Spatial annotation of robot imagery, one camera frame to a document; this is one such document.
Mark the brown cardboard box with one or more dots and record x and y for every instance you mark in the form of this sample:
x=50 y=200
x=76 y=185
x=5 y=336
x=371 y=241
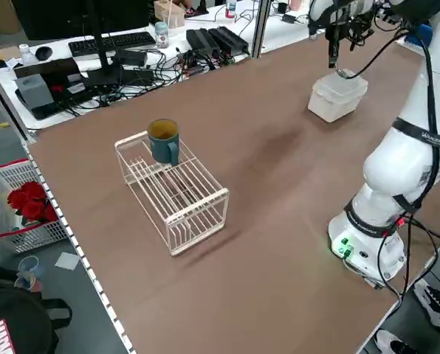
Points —
x=4 y=16

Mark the white desk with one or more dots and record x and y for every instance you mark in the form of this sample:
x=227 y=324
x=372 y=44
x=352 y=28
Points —
x=216 y=14

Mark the white preservation box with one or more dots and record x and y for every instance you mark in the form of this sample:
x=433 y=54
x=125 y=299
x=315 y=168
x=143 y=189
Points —
x=330 y=110

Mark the white and black sneaker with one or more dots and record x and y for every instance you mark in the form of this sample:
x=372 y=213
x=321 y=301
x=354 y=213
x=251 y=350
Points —
x=393 y=344
x=432 y=298

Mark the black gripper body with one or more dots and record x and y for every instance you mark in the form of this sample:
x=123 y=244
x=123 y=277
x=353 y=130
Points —
x=336 y=26

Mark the bottle with teal cap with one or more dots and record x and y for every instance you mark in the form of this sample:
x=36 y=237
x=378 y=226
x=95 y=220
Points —
x=161 y=37

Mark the black mug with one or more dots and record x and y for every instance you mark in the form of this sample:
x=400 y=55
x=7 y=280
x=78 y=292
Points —
x=282 y=7

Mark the grey box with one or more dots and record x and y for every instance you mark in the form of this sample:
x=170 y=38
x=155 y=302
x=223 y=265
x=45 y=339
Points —
x=35 y=94

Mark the white basket with red rim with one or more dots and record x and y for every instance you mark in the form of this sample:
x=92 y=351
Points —
x=35 y=237

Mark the red roses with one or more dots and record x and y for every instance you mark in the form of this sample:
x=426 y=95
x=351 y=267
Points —
x=31 y=208

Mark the black flat box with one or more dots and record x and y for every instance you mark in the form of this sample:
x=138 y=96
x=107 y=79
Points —
x=54 y=66

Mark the bottle with red label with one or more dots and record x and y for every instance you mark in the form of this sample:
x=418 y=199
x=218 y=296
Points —
x=230 y=9

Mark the white square tile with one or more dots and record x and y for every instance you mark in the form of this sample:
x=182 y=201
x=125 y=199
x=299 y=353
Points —
x=67 y=262

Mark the clear cup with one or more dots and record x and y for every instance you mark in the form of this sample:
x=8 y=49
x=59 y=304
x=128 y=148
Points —
x=28 y=265

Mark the aluminium frame post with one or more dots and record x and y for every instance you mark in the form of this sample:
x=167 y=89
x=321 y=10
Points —
x=9 y=107
x=260 y=29

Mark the wooden holder box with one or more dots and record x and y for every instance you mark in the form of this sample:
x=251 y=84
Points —
x=164 y=14

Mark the black power adapter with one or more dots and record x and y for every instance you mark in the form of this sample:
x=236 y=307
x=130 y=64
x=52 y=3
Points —
x=290 y=17

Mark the black desk tray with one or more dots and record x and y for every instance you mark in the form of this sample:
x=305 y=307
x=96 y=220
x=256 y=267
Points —
x=46 y=112

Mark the black backpack with red logo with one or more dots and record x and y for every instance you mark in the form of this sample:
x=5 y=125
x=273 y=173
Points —
x=17 y=317

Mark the black monitor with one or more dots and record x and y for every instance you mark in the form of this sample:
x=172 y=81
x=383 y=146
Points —
x=57 y=18

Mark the clear water bottle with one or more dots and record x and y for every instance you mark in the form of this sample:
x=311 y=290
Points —
x=27 y=55

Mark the black keyboard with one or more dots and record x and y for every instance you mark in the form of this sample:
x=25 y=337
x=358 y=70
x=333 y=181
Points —
x=109 y=42

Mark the black adapter box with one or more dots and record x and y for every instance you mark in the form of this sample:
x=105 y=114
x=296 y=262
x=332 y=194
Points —
x=131 y=57

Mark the black mouse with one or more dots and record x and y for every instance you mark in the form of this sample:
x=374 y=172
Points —
x=43 y=53

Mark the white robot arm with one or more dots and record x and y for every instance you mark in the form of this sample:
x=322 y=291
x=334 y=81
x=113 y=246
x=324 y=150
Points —
x=397 y=173

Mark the black monitor stand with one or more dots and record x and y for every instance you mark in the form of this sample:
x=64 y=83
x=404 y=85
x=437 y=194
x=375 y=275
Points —
x=102 y=51

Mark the teal mug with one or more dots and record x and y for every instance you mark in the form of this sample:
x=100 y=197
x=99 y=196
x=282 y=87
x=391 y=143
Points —
x=161 y=151

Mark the pink cup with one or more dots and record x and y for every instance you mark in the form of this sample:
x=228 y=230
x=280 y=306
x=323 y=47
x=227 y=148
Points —
x=296 y=4

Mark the long black power supply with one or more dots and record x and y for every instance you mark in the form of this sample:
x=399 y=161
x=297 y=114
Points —
x=229 y=38
x=201 y=40

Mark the aluminium table edge rail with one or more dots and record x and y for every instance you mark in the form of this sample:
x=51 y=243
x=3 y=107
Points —
x=102 y=295

